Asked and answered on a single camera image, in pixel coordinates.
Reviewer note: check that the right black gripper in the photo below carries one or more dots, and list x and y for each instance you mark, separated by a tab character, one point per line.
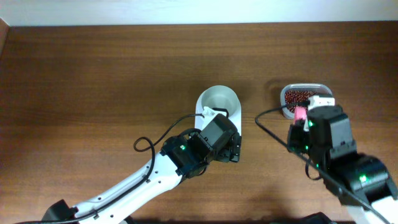
295	132

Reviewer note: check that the clear plastic bean container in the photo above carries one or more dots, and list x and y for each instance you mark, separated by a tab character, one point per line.
319	88

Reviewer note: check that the pink measuring scoop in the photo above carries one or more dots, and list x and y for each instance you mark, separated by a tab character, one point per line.
300	113

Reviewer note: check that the red adzuki beans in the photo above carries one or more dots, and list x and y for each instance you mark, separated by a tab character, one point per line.
293	96

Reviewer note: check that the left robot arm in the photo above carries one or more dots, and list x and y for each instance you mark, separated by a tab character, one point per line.
181	157

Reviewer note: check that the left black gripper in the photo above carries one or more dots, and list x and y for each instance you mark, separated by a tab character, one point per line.
224	155

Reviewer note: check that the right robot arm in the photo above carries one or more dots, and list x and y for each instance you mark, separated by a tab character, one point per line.
362	183

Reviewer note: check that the white round bowl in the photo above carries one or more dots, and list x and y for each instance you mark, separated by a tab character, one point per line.
220	96

